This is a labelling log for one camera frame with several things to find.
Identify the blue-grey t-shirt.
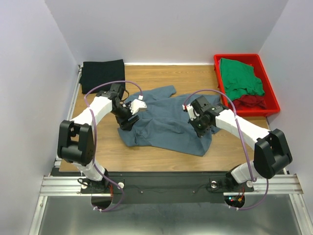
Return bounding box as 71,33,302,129
118,85,219,157

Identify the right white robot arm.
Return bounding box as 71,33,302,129
183,95,292,188

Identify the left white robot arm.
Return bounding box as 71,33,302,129
57,81,147,189

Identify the black folded t-shirt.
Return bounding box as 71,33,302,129
79,59,125,94

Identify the dark red t-shirt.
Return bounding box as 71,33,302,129
232,94,267,110

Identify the green t-shirt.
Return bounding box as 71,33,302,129
219,58,265,101

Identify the red plastic bin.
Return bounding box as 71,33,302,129
214,54,280,117

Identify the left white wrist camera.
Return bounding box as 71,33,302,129
129,95,147,115

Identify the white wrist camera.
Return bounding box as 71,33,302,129
129,95,147,115
182,104,199,120

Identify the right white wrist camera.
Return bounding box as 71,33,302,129
182,104,199,120

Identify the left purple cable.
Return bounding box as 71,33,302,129
84,81,144,212

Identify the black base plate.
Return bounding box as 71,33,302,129
77,171,255,209

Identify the aluminium frame rail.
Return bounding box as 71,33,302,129
40,174,303,196

